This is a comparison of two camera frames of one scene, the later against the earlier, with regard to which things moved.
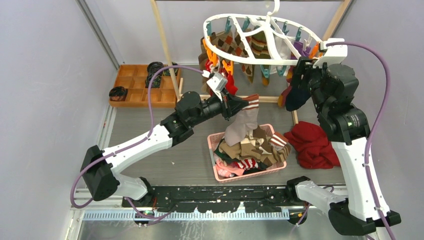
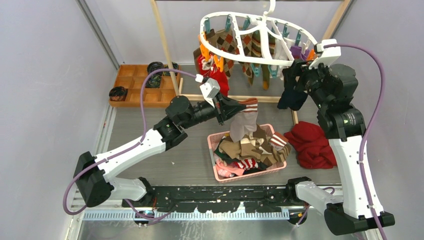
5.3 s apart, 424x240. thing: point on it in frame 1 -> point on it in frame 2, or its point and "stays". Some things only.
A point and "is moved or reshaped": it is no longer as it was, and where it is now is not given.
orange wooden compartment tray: x=132 y=77 stays
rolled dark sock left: x=118 y=94 stays
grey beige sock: x=246 y=121 is moved or reshaped
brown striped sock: x=281 y=155 stays
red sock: x=230 y=85 -> x=220 y=77
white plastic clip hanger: x=259 y=39 stays
